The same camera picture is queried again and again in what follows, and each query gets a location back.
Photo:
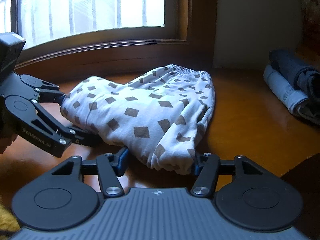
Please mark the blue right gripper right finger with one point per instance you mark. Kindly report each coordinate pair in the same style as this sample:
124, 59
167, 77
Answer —
206, 168

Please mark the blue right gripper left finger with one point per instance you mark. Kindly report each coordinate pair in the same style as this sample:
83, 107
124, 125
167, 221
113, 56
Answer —
110, 167

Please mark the white patterned pyjama pants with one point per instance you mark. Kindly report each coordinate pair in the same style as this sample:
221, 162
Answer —
160, 116

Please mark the person left hand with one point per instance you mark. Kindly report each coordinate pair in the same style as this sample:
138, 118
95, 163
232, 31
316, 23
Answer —
5, 142

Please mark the dark chair back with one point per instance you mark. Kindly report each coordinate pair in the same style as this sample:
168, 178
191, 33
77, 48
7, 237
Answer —
305, 179

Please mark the rolled light blue towel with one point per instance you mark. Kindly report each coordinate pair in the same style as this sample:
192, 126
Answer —
290, 97

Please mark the yellow fuzzy rug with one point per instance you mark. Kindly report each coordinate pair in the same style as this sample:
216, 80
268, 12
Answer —
8, 222

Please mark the dark navy folded garment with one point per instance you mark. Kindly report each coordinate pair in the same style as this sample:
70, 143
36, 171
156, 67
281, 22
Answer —
301, 76

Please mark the black camera box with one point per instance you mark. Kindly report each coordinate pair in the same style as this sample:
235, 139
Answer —
11, 45

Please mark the window with grey frame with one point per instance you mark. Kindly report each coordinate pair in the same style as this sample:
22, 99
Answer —
54, 28

